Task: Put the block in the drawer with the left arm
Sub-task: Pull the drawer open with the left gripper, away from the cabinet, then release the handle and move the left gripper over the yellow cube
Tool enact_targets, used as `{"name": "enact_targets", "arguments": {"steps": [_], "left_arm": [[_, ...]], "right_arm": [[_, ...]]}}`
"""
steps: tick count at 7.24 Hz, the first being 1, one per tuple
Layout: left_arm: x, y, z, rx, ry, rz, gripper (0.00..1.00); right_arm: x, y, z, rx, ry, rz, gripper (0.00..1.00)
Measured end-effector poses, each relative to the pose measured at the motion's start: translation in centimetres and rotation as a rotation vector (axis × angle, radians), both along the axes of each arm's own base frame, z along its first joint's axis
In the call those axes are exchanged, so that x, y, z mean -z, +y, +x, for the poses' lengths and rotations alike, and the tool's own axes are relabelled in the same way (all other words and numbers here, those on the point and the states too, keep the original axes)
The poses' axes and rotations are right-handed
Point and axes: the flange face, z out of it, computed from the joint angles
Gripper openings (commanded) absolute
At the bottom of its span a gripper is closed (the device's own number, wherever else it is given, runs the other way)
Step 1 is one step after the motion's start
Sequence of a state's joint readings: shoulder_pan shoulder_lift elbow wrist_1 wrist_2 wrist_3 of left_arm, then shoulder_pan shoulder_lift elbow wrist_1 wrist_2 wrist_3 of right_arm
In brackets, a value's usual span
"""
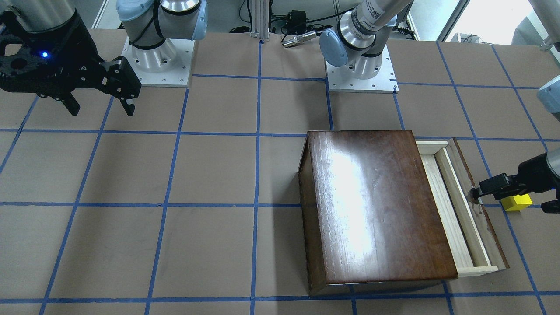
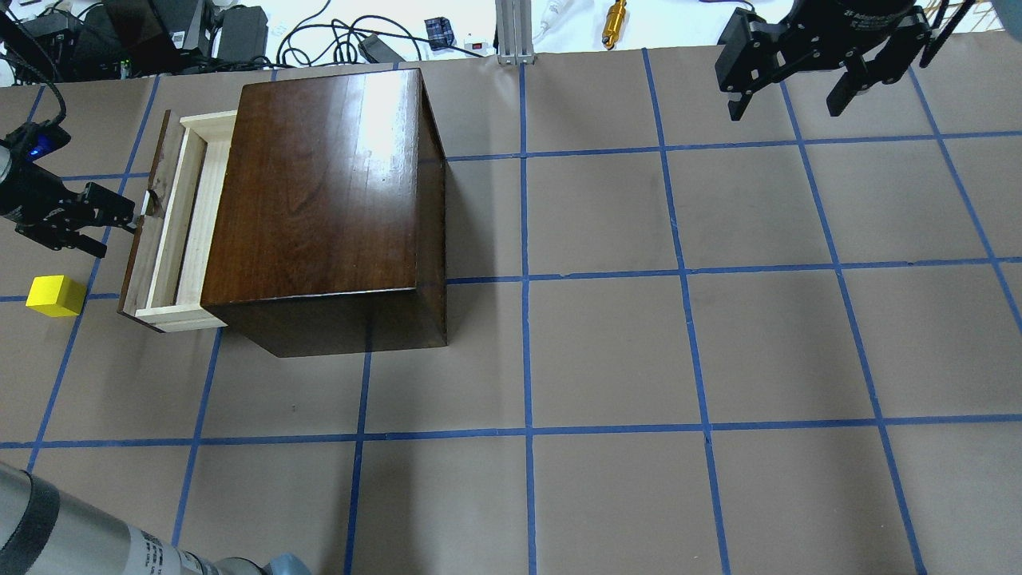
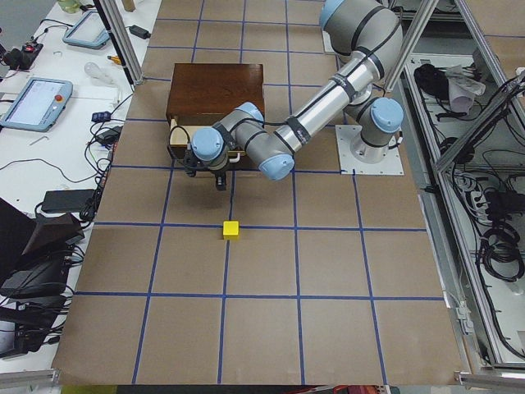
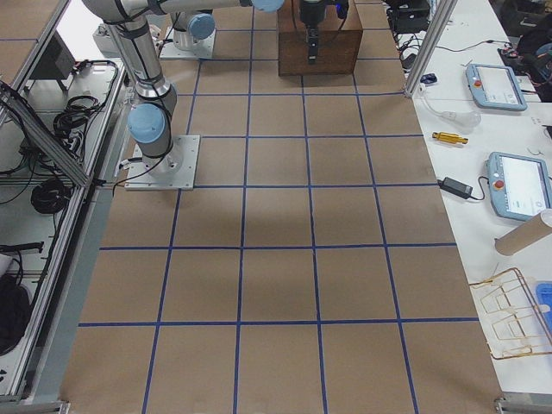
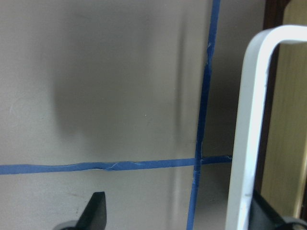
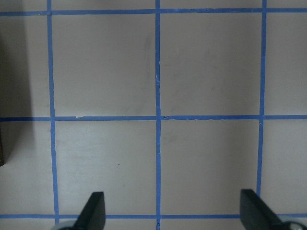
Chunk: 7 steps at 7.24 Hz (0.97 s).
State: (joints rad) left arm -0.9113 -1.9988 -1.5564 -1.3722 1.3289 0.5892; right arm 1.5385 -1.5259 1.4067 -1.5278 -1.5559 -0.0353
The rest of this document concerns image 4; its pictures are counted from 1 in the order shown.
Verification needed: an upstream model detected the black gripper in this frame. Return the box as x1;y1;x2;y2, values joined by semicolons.
299;0;326;65

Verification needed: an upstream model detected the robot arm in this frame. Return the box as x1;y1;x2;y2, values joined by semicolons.
85;0;284;118
170;10;216;50

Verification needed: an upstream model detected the dark wooden drawer cabinet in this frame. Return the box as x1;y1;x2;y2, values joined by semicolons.
277;1;362;77

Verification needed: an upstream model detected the far teach pendant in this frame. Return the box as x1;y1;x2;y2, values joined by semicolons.
465;64;527;112

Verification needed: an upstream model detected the teach pendant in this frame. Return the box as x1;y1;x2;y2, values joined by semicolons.
465;64;527;112
486;152;551;221

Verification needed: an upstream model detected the black power adapter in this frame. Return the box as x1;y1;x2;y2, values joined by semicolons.
437;177;473;199

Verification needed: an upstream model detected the near teach pendant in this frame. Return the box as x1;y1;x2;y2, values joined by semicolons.
486;152;551;221

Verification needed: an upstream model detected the cardboard tube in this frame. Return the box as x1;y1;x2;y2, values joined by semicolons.
494;209;551;256

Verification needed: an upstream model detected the blue plastic box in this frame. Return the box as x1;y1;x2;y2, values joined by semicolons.
535;281;552;325

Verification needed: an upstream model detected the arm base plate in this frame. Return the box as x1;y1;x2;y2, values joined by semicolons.
123;135;200;191
160;31;216;60

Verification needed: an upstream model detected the aluminium frame post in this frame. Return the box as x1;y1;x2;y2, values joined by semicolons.
405;0;457;97

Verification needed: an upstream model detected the copper wire rack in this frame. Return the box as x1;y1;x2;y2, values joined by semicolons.
469;267;551;361

